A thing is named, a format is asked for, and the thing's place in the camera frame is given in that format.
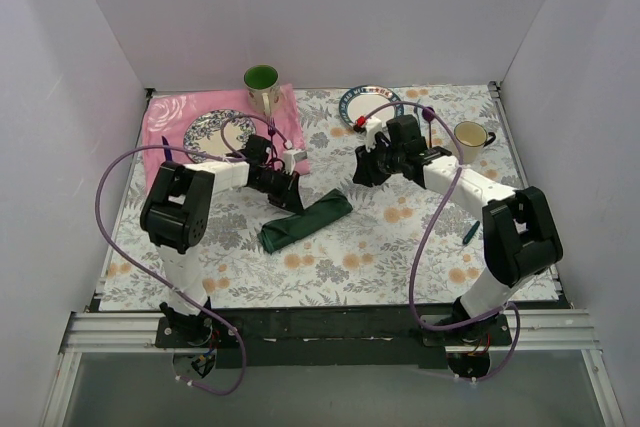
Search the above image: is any dark green cloth napkin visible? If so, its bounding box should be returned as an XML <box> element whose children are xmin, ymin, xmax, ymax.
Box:
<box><xmin>257</xmin><ymin>189</ymin><xmax>353</xmax><ymax>254</ymax></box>

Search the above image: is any gold spoon teal handle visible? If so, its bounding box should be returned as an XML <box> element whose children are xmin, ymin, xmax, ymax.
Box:
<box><xmin>462</xmin><ymin>221</ymin><xmax>480</xmax><ymax>245</ymax></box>

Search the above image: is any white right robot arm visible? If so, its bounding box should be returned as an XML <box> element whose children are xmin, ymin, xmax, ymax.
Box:
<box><xmin>353</xmin><ymin>115</ymin><xmax>563</xmax><ymax>345</ymax></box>

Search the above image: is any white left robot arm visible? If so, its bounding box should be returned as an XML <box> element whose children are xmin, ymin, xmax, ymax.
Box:
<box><xmin>140</xmin><ymin>134</ymin><xmax>307</xmax><ymax>347</ymax></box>

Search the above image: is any purple metallic spoon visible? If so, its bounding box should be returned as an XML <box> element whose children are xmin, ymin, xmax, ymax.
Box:
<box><xmin>422</xmin><ymin>106</ymin><xmax>435</xmax><ymax>149</ymax></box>

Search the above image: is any purple metallic fork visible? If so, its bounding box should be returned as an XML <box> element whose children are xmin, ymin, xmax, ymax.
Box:
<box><xmin>268</xmin><ymin>118</ymin><xmax>276</xmax><ymax>139</ymax></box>

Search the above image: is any white plate blue lettered rim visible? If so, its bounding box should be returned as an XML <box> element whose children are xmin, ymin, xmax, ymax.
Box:
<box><xmin>338</xmin><ymin>85</ymin><xmax>400</xmax><ymax>134</ymax></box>

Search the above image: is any blue floral patterned plate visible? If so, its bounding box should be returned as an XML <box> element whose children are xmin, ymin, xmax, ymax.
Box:
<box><xmin>183</xmin><ymin>109</ymin><xmax>256</xmax><ymax>156</ymax></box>

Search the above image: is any green interior ceramic mug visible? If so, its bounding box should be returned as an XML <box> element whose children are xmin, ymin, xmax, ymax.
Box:
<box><xmin>243</xmin><ymin>65</ymin><xmax>283</xmax><ymax>118</ymax></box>

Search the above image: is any purple blue knife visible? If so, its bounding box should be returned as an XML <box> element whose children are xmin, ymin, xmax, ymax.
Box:
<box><xmin>161</xmin><ymin>136</ymin><xmax>173</xmax><ymax>161</ymax></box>

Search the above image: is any pink cloth placemat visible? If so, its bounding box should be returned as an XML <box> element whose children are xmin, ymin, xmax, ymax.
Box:
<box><xmin>142</xmin><ymin>84</ymin><xmax>306</xmax><ymax>192</ymax></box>

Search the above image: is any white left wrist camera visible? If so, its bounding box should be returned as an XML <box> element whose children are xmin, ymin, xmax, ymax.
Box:
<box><xmin>281</xmin><ymin>149</ymin><xmax>307</xmax><ymax>174</ymax></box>

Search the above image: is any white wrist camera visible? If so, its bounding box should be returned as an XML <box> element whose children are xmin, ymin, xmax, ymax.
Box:
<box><xmin>281</xmin><ymin>149</ymin><xmax>307</xmax><ymax>174</ymax></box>
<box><xmin>353</xmin><ymin>116</ymin><xmax>383</xmax><ymax>152</ymax></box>

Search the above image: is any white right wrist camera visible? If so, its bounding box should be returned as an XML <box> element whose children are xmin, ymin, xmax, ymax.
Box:
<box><xmin>353</xmin><ymin>116</ymin><xmax>383</xmax><ymax>152</ymax></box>

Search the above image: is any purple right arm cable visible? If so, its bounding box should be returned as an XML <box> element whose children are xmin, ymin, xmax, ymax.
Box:
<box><xmin>357</xmin><ymin>100</ymin><xmax>521</xmax><ymax>387</ymax></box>

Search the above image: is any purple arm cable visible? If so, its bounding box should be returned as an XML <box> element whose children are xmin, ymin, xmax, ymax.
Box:
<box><xmin>94</xmin><ymin>114</ymin><xmax>296</xmax><ymax>397</ymax></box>
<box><xmin>357</xmin><ymin>100</ymin><xmax>521</xmax><ymax>387</ymax></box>

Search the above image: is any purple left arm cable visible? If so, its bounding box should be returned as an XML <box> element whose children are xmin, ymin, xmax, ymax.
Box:
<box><xmin>94</xmin><ymin>114</ymin><xmax>296</xmax><ymax>397</ymax></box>

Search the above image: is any cream enamel mug black handle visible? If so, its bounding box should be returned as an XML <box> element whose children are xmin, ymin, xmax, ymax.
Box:
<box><xmin>453</xmin><ymin>121</ymin><xmax>496</xmax><ymax>164</ymax></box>

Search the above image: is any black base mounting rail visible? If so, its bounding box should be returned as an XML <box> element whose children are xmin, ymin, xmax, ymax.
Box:
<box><xmin>154</xmin><ymin>305</ymin><xmax>516</xmax><ymax>376</ymax></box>

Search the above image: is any silver aluminium frame rail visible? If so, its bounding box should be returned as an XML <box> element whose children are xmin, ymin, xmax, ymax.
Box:
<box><xmin>59</xmin><ymin>312</ymin><xmax>171</xmax><ymax>354</ymax></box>

